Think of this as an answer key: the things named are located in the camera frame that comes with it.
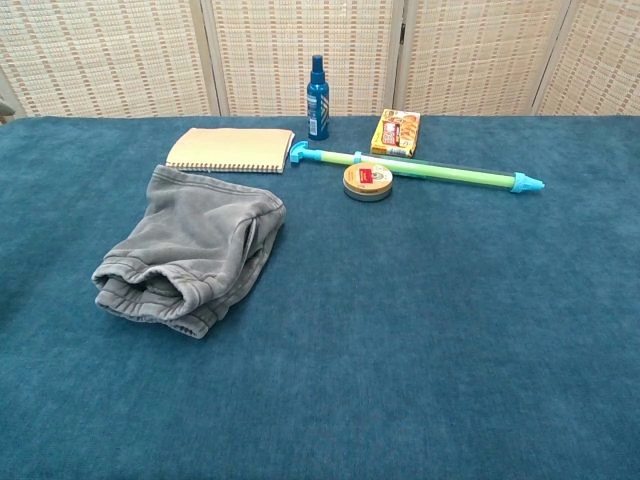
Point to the round tin with red label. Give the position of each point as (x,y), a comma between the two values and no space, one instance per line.
(367,181)

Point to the blue spray bottle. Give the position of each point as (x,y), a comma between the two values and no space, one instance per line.
(318,105)

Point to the green blue water pump toy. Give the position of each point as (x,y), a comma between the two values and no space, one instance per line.
(450,173)

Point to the yellow food box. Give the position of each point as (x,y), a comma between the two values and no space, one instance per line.
(397,134)

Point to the woven folding screen panel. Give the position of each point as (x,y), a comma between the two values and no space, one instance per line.
(100,55)
(300,40)
(600,60)
(480,55)

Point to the tan spiral notebook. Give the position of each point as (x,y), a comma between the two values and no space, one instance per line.
(230,147)

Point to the grey shorts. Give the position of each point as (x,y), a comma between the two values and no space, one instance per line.
(200,235)

